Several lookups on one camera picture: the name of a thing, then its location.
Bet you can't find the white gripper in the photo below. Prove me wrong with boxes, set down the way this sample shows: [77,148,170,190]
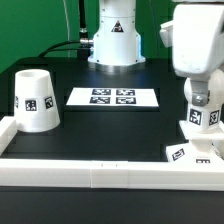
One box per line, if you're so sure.
[160,2,224,107]

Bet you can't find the white lamp bulb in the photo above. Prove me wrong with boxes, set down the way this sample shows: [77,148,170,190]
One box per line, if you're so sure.
[184,69,224,133]

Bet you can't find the white lamp base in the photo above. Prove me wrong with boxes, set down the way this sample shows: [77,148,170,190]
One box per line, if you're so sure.
[166,121,224,165]

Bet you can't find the white lamp shade cone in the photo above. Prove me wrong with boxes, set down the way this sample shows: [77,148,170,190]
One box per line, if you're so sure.
[14,69,60,132]

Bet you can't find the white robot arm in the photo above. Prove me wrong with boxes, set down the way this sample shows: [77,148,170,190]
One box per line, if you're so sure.
[88,0,224,107]

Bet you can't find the white marker sheet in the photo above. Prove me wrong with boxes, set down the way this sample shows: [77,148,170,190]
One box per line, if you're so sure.
[67,87,159,107]

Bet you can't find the white front fence rail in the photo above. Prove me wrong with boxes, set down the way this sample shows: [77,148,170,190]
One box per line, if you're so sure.
[0,159,224,191]

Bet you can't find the black cable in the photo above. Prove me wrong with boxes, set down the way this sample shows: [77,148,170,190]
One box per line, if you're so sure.
[38,0,95,58]

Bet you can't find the white thin cable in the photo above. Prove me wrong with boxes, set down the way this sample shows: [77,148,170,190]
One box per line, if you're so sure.
[62,0,72,58]

